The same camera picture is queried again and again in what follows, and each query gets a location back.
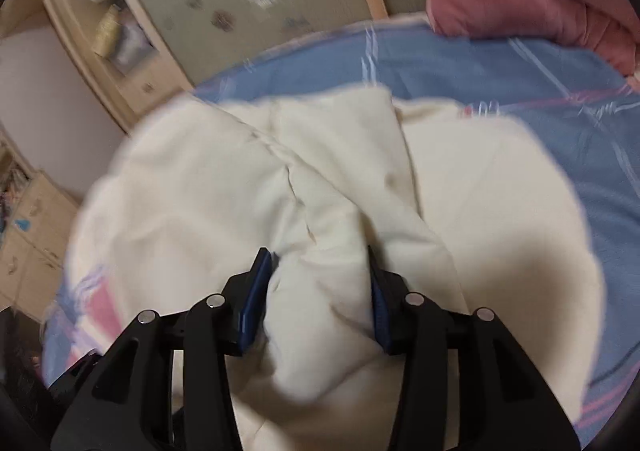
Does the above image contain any cream and pink hooded jacket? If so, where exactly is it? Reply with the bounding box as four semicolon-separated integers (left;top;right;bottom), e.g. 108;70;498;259
65;83;608;451

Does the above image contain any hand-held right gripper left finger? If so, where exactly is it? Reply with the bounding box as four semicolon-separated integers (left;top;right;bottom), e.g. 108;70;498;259
50;247;274;451

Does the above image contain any beige side cabinet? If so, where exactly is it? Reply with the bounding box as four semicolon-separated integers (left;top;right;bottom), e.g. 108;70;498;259
0;128;82;322

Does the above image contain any wardrobe drawer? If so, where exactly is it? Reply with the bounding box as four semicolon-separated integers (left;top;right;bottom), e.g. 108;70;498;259
122;63;188;106

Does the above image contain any grey storage box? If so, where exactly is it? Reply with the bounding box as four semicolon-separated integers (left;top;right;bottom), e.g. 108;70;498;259
107;23;155;76

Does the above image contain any blue striped bed sheet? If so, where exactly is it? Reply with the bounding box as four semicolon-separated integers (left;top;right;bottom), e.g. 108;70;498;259
40;13;640;442

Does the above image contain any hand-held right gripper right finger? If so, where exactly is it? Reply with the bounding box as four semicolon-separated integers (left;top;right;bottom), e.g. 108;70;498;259
367;246;582;451

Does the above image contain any beige wardrobe with glass doors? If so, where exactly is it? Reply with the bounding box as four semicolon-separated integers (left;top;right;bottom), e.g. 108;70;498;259
30;0;431;132

